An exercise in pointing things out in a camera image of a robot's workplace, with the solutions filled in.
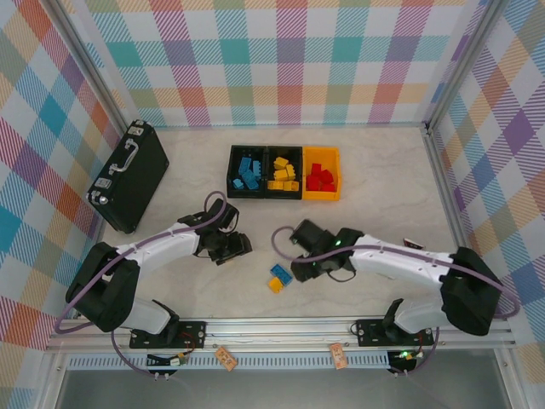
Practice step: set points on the blue long lego brick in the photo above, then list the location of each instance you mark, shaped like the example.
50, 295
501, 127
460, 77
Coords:
256, 167
245, 164
252, 183
281, 273

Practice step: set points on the red lego brick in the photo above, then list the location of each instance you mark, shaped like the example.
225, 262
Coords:
316, 169
313, 183
326, 176
328, 188

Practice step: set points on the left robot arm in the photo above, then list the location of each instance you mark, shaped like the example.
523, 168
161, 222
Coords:
102, 289

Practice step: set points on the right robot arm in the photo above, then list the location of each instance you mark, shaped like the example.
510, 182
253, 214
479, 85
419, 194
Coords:
468, 294

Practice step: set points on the small colourful printed card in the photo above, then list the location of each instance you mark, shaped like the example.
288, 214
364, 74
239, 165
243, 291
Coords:
414, 244

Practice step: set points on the orange paper ticket tag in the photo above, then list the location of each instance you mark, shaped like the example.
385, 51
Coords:
225, 359
338, 355

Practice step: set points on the black plastic bin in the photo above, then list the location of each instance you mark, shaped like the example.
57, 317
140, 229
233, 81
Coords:
298, 157
232, 153

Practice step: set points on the yellow plastic bin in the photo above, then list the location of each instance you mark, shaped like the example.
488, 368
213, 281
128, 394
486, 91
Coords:
334, 157

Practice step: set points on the small power connector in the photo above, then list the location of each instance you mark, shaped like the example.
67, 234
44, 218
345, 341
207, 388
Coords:
179, 361
406, 357

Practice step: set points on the grey metal panel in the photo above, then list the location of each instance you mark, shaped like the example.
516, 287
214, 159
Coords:
277, 389

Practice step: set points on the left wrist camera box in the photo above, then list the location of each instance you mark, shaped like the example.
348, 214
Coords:
230, 218

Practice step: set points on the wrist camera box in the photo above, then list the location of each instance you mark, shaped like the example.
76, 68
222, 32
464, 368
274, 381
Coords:
308, 236
230, 218

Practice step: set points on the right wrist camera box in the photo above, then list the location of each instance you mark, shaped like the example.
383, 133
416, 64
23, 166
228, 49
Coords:
308, 236

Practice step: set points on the wide aluminium base rail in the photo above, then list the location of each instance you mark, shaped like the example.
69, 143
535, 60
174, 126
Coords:
277, 332

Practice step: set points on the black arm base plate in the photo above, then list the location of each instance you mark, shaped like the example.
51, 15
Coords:
368, 332
191, 334

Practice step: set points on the aluminium side rail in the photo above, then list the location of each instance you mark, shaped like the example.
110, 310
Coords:
452, 213

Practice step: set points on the aluminium frame post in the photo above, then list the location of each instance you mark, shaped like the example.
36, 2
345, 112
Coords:
462, 64
94, 64

